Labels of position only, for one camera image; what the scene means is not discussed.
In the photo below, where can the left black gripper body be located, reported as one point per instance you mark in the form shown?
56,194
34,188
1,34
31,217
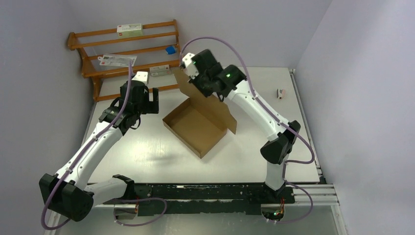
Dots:
143,106

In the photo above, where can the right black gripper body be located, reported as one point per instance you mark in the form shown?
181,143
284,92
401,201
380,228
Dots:
201,83

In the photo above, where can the brown cardboard box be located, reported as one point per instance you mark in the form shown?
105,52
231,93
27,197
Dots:
199,122

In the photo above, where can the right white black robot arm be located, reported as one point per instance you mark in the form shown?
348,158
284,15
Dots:
279,131

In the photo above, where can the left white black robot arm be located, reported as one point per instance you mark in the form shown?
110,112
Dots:
67,191

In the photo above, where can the white box lower shelf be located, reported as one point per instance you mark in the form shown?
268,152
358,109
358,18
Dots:
158,71

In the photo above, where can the white green box top shelf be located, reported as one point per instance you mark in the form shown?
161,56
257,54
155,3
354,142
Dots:
129,30

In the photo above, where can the clear plastic package on shelf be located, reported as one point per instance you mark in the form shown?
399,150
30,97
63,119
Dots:
116,60

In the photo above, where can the small blue object on shelf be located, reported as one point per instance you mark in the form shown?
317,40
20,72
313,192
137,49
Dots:
171,50

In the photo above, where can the orange wooden shelf rack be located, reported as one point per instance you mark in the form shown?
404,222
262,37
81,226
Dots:
149,49

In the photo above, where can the small pink white object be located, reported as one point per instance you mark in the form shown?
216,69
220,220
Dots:
281,93

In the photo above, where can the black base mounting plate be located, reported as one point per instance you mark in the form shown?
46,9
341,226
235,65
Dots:
247,198

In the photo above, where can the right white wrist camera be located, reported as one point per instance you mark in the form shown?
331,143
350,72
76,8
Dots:
189,66

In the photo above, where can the aluminium frame rail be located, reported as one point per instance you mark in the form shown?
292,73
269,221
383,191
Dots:
306,196

